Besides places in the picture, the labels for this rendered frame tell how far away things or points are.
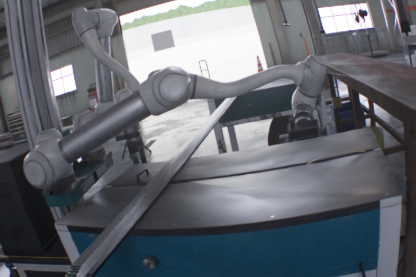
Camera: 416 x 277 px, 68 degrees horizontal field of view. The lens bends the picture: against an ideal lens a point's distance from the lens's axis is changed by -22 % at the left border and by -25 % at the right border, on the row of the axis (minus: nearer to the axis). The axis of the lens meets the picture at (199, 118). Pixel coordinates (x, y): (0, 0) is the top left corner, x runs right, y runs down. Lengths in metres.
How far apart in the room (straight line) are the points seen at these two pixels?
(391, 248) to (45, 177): 1.16
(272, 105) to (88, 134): 1.76
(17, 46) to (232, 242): 1.38
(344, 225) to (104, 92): 1.67
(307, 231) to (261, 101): 2.16
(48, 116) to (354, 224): 1.66
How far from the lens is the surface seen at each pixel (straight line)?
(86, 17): 2.02
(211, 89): 1.51
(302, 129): 1.47
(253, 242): 0.80
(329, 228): 0.77
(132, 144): 1.86
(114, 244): 0.80
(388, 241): 0.81
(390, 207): 0.77
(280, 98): 2.84
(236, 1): 12.65
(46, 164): 1.38
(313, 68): 1.52
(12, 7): 1.86
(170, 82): 1.26
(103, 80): 2.14
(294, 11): 12.72
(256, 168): 1.09
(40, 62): 2.03
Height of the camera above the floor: 1.07
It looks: 9 degrees down
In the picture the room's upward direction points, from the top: 13 degrees counter-clockwise
